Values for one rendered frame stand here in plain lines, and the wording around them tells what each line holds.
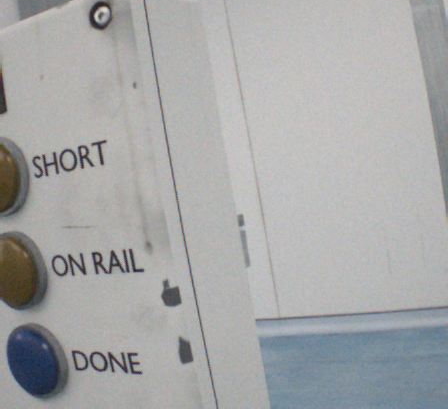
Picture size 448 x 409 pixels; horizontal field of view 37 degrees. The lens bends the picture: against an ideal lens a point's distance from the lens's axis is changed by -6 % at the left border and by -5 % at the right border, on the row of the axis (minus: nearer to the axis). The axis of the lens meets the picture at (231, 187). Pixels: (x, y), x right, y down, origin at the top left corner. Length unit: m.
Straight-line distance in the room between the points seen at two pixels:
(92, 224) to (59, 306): 0.04
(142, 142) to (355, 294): 3.84
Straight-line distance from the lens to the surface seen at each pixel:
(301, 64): 3.98
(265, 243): 4.18
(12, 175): 0.25
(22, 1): 0.35
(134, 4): 0.23
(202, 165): 0.24
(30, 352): 0.26
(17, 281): 0.26
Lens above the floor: 1.15
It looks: 3 degrees down
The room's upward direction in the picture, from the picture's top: 10 degrees counter-clockwise
